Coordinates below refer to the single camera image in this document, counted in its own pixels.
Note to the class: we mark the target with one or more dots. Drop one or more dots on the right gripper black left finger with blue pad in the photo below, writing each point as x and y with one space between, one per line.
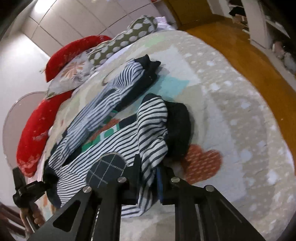
94 213

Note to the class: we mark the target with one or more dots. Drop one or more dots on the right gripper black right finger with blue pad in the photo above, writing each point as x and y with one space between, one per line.
202 213

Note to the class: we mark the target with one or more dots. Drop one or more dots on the navy striped pants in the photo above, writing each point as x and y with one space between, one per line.
123 123

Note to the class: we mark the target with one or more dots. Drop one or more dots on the person's left hand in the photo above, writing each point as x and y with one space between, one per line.
37 217

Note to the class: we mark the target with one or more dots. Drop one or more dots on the red pillow near headboard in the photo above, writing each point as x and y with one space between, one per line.
35 133

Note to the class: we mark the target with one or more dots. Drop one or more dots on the heart patterned quilt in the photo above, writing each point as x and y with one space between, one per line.
236 143

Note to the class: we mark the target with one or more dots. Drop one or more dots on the pink round headboard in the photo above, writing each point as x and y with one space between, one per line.
15 122

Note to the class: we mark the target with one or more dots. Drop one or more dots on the grey floral pillow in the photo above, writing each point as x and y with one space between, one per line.
73 74

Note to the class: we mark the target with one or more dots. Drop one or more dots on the red pillow far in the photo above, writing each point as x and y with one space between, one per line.
63 56

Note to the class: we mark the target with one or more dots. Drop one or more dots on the olive polka dot bolster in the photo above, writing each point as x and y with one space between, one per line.
124 39

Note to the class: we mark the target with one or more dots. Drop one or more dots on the white built-in wardrobe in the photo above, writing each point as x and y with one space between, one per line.
54 24

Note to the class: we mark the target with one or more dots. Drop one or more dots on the wooden door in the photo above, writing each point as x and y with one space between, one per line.
190 13

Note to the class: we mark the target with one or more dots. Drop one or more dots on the white shelf unit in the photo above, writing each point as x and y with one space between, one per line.
270 26

